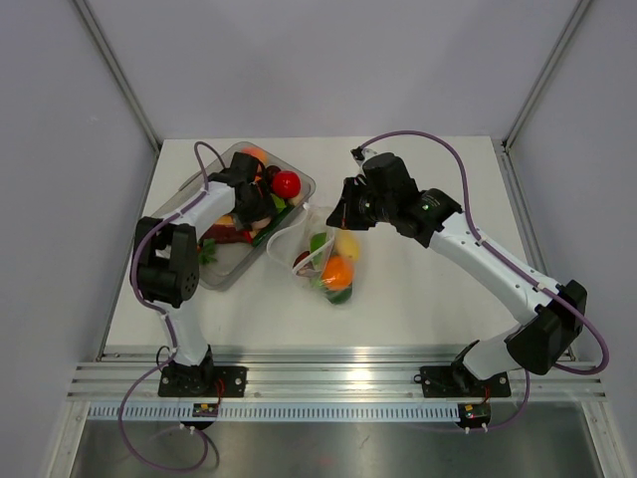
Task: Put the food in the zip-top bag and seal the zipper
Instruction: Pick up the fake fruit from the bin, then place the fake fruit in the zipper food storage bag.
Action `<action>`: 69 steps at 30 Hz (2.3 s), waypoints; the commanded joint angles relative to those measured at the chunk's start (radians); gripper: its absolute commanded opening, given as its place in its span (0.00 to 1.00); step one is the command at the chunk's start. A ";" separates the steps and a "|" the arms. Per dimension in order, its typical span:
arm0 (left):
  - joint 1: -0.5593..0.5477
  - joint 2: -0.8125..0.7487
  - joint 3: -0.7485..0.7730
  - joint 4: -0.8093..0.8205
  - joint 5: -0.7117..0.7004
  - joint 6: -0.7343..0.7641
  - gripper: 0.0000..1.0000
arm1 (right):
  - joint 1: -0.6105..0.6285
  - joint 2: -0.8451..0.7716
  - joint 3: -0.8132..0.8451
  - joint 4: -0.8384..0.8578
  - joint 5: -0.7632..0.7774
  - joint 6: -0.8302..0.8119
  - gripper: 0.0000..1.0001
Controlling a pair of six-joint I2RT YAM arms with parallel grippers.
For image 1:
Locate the white slotted cable duct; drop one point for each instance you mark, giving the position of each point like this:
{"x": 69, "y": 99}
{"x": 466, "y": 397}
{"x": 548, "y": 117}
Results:
{"x": 277, "y": 412}

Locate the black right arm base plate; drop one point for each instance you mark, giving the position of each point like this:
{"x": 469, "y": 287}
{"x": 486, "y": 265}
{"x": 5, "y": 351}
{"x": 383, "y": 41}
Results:
{"x": 454, "y": 381}

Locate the clear zip top bag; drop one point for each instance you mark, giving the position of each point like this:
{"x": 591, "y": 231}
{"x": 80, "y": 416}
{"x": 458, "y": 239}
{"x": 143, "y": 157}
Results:
{"x": 320, "y": 258}

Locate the toy peach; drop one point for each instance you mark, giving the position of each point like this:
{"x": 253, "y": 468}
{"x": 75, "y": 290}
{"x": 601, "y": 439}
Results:
{"x": 256, "y": 152}

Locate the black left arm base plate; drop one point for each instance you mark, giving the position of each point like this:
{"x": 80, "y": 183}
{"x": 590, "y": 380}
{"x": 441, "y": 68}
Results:
{"x": 229, "y": 381}

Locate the aluminium rail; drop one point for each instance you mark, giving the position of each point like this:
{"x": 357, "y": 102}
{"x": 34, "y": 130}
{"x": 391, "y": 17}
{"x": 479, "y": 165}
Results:
{"x": 341, "y": 374}

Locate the dark toy grapes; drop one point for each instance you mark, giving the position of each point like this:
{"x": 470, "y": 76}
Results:
{"x": 271, "y": 171}

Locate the bright red toy tomato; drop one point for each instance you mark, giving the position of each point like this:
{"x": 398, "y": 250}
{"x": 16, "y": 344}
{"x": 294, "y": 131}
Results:
{"x": 286, "y": 184}

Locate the yellow toy mango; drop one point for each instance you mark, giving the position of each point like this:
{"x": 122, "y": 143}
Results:
{"x": 347, "y": 246}

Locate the orange toy orange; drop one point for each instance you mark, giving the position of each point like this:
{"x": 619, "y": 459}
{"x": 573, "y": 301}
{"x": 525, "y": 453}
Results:
{"x": 337, "y": 274}

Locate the dark green toy avocado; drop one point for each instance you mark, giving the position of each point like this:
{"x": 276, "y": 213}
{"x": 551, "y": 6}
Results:
{"x": 339, "y": 297}

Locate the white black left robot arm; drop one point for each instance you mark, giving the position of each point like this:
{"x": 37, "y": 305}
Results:
{"x": 164, "y": 270}

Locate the toy raw meat slab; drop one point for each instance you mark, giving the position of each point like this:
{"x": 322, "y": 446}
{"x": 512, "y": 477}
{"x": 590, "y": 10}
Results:
{"x": 224, "y": 231}

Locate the clear plastic food tray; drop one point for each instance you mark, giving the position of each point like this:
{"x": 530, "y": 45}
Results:
{"x": 177, "y": 177}

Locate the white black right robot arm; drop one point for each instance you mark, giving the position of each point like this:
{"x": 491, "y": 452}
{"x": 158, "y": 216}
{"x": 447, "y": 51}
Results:
{"x": 547, "y": 312}

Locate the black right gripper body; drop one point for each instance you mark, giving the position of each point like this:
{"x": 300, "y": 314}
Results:
{"x": 358, "y": 212}

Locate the green toy lime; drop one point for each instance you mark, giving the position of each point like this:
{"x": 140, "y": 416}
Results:
{"x": 279, "y": 202}

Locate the dark red toy apple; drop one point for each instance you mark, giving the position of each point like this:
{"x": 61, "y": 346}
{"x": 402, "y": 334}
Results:
{"x": 303, "y": 265}

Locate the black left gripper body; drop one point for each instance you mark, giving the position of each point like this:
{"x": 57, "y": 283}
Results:
{"x": 258, "y": 207}

